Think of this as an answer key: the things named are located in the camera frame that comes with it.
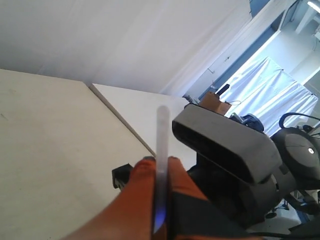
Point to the clear plastic stick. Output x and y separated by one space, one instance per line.
161 167

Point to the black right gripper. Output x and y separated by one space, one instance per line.
121 175

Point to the white distant curtain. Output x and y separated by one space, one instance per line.
262 88

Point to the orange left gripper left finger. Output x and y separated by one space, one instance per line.
130 215

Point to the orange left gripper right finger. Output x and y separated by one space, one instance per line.
191 215

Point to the brown cardboard box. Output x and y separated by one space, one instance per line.
211 101

